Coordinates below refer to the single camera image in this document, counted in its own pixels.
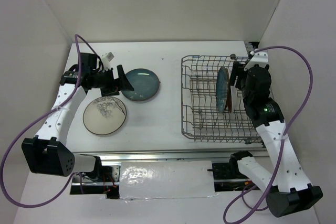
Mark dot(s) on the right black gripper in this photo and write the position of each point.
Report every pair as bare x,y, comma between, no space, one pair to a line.
234,72

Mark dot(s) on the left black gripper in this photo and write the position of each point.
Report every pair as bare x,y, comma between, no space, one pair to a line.
114,86

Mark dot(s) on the dark teal plate with blossoms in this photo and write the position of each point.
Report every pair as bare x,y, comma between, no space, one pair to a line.
221,89

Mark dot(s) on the red and teal plate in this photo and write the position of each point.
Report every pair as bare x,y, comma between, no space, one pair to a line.
232,98

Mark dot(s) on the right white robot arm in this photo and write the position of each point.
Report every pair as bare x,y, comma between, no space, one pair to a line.
288,189

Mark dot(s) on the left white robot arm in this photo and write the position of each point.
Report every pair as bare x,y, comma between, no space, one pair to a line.
46,152

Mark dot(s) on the cream plate with tree drawing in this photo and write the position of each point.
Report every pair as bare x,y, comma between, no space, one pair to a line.
104,115

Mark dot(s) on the white foil-edged panel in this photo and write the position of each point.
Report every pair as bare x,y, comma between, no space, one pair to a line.
166,180

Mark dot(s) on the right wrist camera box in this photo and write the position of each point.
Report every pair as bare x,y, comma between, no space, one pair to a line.
258,58

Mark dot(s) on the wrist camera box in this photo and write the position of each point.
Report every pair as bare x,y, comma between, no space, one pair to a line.
258,58
106,59

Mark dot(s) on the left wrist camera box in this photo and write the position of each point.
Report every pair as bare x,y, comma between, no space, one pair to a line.
106,59

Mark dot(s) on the grey wire dish rack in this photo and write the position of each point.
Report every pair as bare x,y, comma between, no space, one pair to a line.
200,119

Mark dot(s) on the aluminium rail at table edge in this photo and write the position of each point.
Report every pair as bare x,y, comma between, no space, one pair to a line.
215,154

